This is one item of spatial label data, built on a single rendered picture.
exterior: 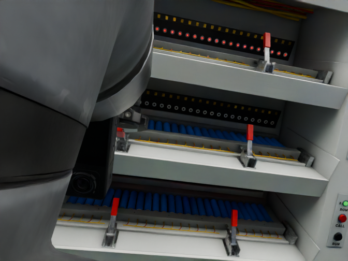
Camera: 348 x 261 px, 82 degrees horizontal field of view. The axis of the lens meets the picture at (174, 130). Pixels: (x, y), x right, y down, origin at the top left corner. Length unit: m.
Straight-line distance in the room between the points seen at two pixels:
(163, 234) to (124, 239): 0.09
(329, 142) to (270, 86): 0.20
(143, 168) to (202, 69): 0.22
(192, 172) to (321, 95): 0.31
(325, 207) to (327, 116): 0.20
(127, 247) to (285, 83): 0.46
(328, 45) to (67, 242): 0.73
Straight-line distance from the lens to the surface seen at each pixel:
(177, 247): 0.50
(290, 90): 0.48
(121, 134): 0.35
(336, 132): 0.56
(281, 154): 0.56
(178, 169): 0.41
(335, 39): 0.64
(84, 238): 0.50
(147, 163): 0.40
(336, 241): 0.63
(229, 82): 0.42
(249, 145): 0.46
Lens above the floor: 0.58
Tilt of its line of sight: 5 degrees down
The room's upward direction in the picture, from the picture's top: 9 degrees clockwise
